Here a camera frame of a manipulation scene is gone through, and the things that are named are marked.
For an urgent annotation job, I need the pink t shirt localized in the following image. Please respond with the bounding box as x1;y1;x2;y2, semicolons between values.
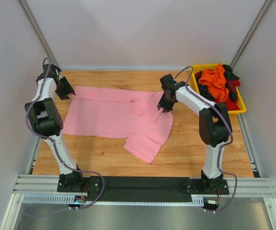
63;86;174;164

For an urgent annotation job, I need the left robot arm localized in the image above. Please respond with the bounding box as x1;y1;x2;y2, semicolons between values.
24;63;85;192

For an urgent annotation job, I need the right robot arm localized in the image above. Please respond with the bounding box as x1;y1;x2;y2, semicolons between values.
157;74;232;195

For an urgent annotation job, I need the yellow plastic bin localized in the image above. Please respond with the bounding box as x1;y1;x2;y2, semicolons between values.
190;63;247;117

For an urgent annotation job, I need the orange t shirt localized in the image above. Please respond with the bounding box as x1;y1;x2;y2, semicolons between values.
197;64;229;103

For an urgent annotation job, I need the red t shirt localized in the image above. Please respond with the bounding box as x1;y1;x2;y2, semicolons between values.
208;80;240;111

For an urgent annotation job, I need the black t shirt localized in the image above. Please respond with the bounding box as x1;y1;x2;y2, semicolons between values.
194;64;241;112

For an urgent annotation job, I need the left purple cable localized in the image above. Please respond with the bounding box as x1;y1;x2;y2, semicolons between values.
25;57;106;192

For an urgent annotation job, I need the purple cable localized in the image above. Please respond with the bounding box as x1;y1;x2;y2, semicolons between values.
173;66;238;214
25;57;106;192

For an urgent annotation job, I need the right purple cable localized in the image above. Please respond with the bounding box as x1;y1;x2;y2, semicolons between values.
173;66;238;214

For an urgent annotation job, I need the left corner aluminium post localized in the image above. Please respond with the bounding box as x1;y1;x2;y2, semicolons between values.
17;0;59;67

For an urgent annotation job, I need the corner aluminium post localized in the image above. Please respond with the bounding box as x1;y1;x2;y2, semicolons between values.
230;0;275;68
17;0;59;67

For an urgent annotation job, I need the aluminium frame rail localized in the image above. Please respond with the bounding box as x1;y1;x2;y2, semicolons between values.
13;174;276;198

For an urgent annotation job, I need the grey slotted cable duct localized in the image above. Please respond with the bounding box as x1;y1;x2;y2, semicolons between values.
21;193;220;206

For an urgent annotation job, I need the right corner aluminium post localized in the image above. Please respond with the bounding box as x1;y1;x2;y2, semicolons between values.
230;0;275;68

